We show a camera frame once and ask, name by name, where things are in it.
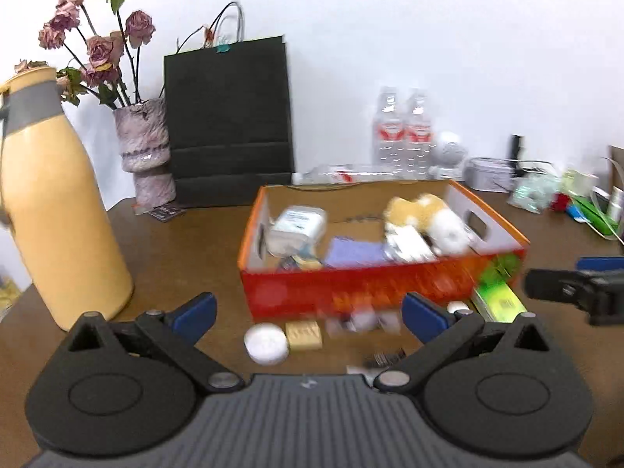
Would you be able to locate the clear plastic wrapper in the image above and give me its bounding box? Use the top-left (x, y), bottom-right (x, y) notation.
top-left (325, 308), bottom-right (402, 337)

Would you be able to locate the white yellow plush toy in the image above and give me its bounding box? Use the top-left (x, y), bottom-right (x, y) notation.
top-left (384, 193), bottom-right (477, 263)

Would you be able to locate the small dark packet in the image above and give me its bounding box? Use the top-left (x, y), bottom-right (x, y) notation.
top-left (277, 253), bottom-right (324, 271)

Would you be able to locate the purple towel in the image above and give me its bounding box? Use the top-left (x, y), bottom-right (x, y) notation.
top-left (323, 237), bottom-right (390, 268)

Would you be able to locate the white wet wipes canister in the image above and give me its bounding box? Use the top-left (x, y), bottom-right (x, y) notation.
top-left (266, 205), bottom-right (327, 257)

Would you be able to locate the green flat pack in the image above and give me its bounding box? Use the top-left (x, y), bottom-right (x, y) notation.
top-left (567, 198), bottom-right (619, 240)

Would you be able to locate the black hair clip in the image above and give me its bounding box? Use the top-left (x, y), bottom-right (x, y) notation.
top-left (363, 349), bottom-right (406, 370)

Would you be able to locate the red small object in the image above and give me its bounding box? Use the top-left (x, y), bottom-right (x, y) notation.
top-left (550, 192), bottom-right (571, 213)

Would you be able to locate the green tissue pack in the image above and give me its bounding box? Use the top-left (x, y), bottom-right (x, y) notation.
top-left (472, 253), bottom-right (527, 323)

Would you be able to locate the round white case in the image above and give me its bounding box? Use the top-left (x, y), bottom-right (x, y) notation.
top-left (243, 323), bottom-right (290, 365)

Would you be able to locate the white charger block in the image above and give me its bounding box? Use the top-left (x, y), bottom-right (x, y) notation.
top-left (560, 169), bottom-right (599, 198)

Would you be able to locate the iridescent cellophane wrap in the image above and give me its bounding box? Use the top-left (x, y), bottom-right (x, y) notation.
top-left (508, 173), bottom-right (560, 215)

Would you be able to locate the small dark card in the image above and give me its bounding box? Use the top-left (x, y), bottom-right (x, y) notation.
top-left (147, 204), bottom-right (186, 223)

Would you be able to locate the small beige box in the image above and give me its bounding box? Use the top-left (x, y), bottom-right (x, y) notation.
top-left (285, 320), bottom-right (323, 351)

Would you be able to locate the red orange cardboard box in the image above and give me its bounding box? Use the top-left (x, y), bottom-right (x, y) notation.
top-left (238, 181), bottom-right (530, 320)

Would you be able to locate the white oval tin box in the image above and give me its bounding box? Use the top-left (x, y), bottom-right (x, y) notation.
top-left (463, 158), bottom-right (515, 192)

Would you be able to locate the yellow thermos jug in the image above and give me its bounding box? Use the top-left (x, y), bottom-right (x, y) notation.
top-left (1, 67), bottom-right (133, 331)

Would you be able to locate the white astronaut speaker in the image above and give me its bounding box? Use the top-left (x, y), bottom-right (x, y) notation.
top-left (429, 131), bottom-right (468, 182)

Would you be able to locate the lying water bottle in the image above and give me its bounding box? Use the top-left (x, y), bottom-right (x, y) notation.
top-left (292, 164), bottom-right (395, 186)

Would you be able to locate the right standing water bottle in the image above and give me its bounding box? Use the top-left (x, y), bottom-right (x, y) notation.
top-left (403, 90), bottom-right (434, 180)

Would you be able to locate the standing water bottle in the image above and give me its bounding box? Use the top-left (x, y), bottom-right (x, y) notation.
top-left (372, 87), bottom-right (405, 176)
top-left (403, 90), bottom-right (434, 180)

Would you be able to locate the left standing water bottle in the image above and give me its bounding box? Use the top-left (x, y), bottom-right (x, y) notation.
top-left (372, 87), bottom-right (405, 176)

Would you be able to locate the black paper shopping bag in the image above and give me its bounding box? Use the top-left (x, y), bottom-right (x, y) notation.
top-left (163, 0), bottom-right (298, 208)

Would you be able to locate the pink textured vase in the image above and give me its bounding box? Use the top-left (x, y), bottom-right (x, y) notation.
top-left (113, 98), bottom-right (176, 210)

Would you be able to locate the dried pink rose bouquet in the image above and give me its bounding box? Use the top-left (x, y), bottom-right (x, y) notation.
top-left (12, 0), bottom-right (158, 108)

